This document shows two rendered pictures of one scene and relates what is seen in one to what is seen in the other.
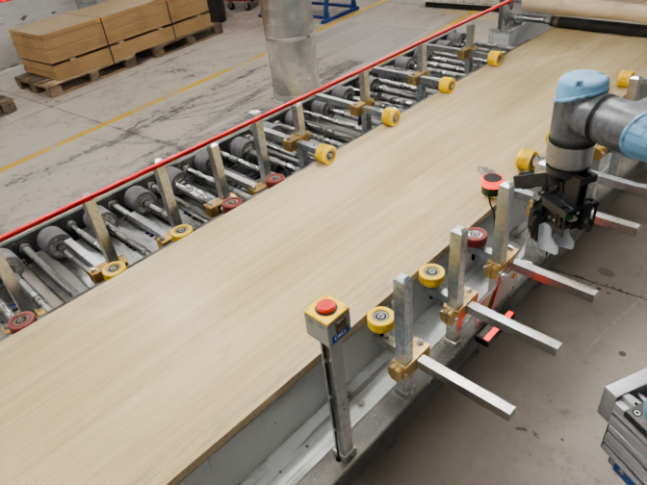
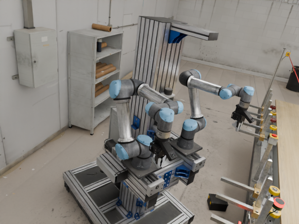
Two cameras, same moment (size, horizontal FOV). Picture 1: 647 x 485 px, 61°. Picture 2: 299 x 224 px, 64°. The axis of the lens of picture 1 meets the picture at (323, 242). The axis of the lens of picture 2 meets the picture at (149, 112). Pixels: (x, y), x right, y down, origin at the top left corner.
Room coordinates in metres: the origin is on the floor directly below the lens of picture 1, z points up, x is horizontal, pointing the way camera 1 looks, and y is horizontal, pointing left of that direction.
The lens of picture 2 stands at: (2.01, -1.81, 2.19)
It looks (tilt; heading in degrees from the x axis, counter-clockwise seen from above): 26 degrees down; 153
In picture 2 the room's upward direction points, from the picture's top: 9 degrees clockwise
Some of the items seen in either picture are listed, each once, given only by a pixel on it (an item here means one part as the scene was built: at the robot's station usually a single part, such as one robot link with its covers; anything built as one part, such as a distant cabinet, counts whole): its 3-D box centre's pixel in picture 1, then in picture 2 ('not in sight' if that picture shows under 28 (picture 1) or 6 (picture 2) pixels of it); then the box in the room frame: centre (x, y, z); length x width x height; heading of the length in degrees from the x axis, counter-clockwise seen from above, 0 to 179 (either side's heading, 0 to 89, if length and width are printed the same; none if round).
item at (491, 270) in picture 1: (500, 262); not in sight; (1.37, -0.57, 0.85); 0.13 x 0.06 x 0.05; 132
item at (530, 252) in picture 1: (535, 222); not in sight; (1.52, -0.74, 0.88); 0.03 x 0.03 x 0.48; 42
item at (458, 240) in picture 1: (455, 294); (259, 201); (1.18, -0.37, 0.90); 0.03 x 0.03 x 0.48; 42
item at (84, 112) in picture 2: not in sight; (96, 79); (-1.76, -0.98, 0.78); 0.90 x 0.45 x 1.55; 138
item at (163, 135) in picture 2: not in sight; (163, 132); (1.07, -1.24, 1.54); 0.08 x 0.08 x 0.05
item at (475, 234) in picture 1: (474, 245); not in sight; (1.46, -0.51, 0.85); 0.08 x 0.08 x 0.11
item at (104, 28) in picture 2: not in sight; (101, 27); (-1.85, -0.91, 1.59); 0.30 x 0.08 x 0.08; 48
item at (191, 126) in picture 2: not in sight; (189, 128); (0.57, -0.69, 1.21); 0.13 x 0.12 x 0.14; 115
